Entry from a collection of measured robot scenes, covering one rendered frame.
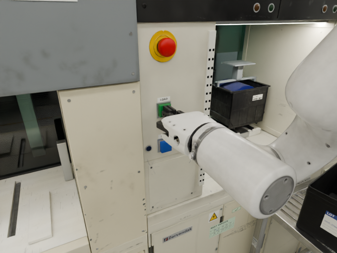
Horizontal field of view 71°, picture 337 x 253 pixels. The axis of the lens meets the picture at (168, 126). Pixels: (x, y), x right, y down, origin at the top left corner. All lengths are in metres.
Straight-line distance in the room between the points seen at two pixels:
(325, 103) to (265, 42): 1.00
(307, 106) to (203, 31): 0.37
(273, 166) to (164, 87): 0.34
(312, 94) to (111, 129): 0.41
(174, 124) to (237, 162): 0.17
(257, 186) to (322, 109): 0.11
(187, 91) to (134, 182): 0.28
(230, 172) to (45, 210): 0.66
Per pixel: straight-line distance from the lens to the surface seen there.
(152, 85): 0.56
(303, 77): 0.29
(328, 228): 0.92
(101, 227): 0.72
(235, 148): 0.36
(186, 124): 0.45
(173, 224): 0.83
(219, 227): 0.99
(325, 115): 0.29
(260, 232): 1.11
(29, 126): 1.02
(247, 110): 1.15
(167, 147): 0.62
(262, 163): 0.33
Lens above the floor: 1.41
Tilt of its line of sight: 25 degrees down
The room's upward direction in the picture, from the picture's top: straight up
